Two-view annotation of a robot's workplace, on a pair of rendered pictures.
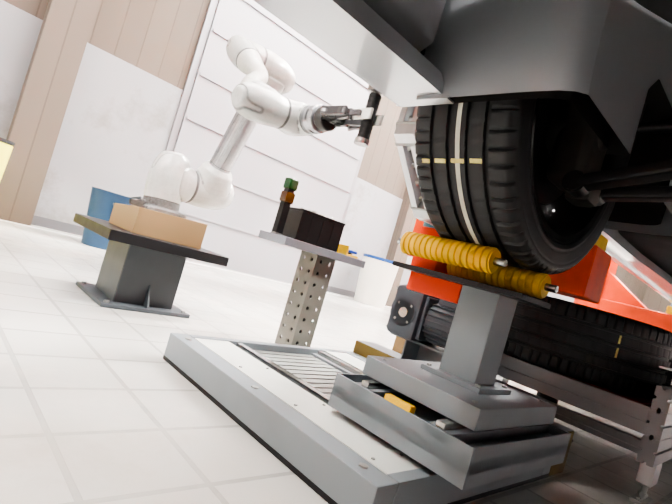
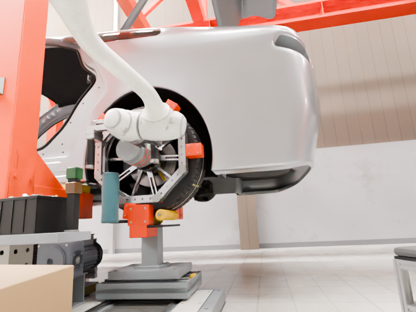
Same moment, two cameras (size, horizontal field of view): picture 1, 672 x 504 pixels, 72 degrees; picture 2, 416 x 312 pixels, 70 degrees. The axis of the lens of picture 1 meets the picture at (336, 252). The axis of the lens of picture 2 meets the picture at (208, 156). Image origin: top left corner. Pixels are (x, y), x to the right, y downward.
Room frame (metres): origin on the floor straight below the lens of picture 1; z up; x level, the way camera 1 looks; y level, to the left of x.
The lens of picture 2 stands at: (1.91, 1.28, 0.46)
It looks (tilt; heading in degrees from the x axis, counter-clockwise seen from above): 13 degrees up; 234
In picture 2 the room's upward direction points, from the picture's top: 3 degrees counter-clockwise
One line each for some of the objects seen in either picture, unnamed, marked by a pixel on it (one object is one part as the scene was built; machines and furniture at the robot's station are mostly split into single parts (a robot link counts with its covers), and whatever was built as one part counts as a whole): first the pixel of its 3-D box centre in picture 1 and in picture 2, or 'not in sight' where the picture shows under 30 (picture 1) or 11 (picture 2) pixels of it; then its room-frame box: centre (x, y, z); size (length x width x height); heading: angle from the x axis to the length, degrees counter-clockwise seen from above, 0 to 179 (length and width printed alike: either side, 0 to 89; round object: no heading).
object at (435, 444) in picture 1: (454, 419); (152, 283); (1.12, -0.39, 0.13); 0.50 x 0.36 x 0.10; 134
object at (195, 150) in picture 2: not in sight; (194, 150); (1.02, -0.04, 0.85); 0.09 x 0.08 x 0.07; 134
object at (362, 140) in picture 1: (368, 118); (154, 147); (1.29, 0.02, 0.83); 0.04 x 0.04 x 0.16
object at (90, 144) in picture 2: not in sight; (90, 153); (1.53, -0.23, 0.83); 0.04 x 0.04 x 0.16
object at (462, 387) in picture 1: (476, 342); (152, 249); (1.12, -0.39, 0.32); 0.40 x 0.30 x 0.28; 134
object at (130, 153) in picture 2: not in sight; (135, 153); (1.29, -0.22, 0.85); 0.21 x 0.14 x 0.14; 44
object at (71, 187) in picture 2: (287, 197); (73, 188); (1.69, 0.23, 0.59); 0.04 x 0.04 x 0.04; 44
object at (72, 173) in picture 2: (291, 184); (74, 173); (1.69, 0.23, 0.64); 0.04 x 0.04 x 0.04; 44
